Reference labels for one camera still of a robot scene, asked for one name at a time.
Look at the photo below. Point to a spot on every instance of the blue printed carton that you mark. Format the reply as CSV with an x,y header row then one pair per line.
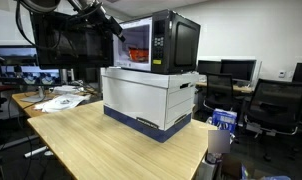
x,y
224,120

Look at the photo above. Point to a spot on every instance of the black mesh office chair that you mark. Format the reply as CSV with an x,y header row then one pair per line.
x,y
274,103
219,90

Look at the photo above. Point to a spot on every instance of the red office chair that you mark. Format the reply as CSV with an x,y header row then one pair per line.
x,y
1,88

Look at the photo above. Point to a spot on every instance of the white wall thermostat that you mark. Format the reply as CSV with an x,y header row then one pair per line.
x,y
282,74

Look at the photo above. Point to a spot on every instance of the blue plastic bag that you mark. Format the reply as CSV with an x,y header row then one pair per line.
x,y
274,178

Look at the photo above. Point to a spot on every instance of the white paper stack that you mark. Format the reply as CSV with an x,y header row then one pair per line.
x,y
66,90

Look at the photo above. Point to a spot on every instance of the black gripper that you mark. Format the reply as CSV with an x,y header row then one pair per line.
x,y
106,20

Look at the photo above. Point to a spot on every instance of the black microwave oven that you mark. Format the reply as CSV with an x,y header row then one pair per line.
x,y
177,43

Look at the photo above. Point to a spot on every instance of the white power strip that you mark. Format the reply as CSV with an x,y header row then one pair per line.
x,y
36,152

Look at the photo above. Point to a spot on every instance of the loose white papers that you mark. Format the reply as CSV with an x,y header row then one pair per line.
x,y
61,103

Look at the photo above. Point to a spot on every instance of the white blue cardboard storage box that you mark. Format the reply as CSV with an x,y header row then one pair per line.
x,y
141,100

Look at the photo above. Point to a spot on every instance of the lit computer monitor on stand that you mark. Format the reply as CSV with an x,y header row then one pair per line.
x,y
24,76

